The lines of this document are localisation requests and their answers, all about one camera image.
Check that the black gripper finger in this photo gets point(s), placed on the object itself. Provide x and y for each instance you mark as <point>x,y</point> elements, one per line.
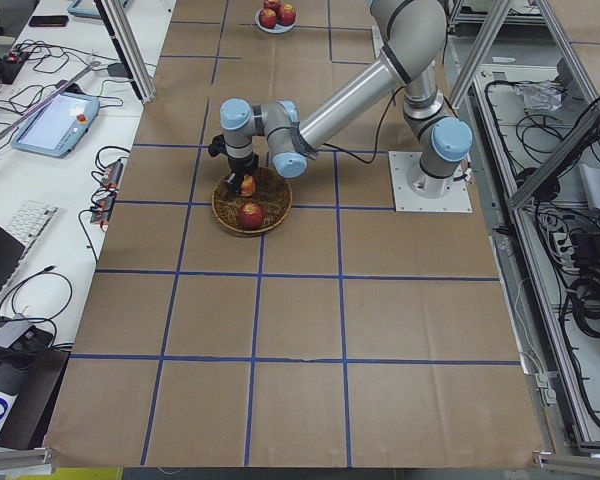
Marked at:
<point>234,183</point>

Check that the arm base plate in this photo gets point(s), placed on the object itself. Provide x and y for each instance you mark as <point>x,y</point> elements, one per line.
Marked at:
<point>416,192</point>

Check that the white keyboard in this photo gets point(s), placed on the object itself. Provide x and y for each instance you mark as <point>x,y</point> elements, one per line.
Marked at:
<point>30,221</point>

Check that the light blue plate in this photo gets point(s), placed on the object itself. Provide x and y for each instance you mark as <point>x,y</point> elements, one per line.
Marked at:
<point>277,30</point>

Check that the black smartphone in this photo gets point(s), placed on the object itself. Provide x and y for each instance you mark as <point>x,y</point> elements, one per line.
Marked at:
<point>48,21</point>

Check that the red apple on plate back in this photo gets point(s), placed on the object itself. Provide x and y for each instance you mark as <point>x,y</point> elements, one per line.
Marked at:
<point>272,5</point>

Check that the red yellow apple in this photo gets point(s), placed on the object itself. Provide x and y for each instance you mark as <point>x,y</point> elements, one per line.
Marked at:
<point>248,186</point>

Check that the woven wicker basket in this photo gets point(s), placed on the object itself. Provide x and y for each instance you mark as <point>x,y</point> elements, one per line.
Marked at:
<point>273,193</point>

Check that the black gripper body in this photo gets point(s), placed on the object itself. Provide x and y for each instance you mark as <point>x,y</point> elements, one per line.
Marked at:
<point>243,164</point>

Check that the red apple on plate front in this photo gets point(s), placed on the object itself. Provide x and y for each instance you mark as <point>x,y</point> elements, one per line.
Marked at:
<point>267,19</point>

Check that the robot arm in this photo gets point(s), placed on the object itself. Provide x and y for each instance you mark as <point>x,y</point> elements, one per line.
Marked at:
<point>413,32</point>

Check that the red apple in basket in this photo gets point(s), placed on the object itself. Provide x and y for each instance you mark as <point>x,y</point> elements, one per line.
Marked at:
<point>251,215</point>

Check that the red apple on plate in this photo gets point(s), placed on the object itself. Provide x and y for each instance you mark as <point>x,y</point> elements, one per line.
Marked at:
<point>267,19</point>
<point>287,15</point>
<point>272,5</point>

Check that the red apple on plate left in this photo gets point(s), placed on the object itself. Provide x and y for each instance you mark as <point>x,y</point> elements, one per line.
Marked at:
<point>287,15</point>

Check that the blue teach pendant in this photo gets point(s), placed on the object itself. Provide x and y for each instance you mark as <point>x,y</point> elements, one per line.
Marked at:
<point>83,9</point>
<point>57,129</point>

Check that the aluminium frame post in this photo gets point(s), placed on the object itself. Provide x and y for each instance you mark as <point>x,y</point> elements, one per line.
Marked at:
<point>127,49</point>

